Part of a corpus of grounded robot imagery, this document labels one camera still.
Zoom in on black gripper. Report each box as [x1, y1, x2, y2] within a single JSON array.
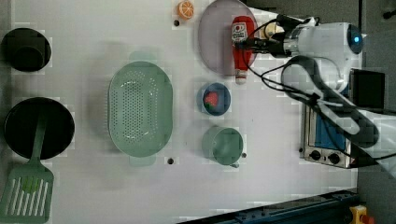
[[233, 33, 289, 58]]

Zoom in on red plush ketchup bottle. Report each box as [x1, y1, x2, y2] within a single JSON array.
[[231, 16, 255, 85]]

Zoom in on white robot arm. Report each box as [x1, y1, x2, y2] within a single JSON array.
[[231, 15, 395, 175]]

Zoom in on grey round plate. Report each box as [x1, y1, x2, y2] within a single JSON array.
[[198, 0, 255, 76]]

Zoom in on yellow plush banana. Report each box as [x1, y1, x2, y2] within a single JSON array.
[[263, 22, 284, 39]]

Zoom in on blue small bowl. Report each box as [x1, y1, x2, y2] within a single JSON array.
[[196, 83, 231, 116]]

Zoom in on red strawberry in bowl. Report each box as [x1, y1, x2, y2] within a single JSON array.
[[204, 91, 219, 110]]

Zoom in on orange slice toy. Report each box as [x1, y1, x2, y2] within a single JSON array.
[[177, 0, 194, 21]]

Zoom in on black toaster oven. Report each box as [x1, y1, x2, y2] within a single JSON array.
[[300, 69, 385, 169]]

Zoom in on green oval colander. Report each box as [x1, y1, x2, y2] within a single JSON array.
[[107, 51, 173, 167]]

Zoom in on yellow red emergency button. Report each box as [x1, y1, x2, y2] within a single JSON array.
[[349, 205, 375, 224]]

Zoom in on small black pot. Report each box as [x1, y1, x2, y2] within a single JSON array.
[[1, 28, 51, 72]]

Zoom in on green slotted spatula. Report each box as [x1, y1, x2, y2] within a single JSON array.
[[1, 110, 54, 224]]

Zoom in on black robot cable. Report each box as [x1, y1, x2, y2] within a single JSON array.
[[241, 13, 396, 161]]

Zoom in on green cup with handle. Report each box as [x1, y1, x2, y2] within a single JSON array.
[[202, 126, 244, 168]]

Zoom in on blue aluminium frame rail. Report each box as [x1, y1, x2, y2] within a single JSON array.
[[177, 190, 361, 224]]

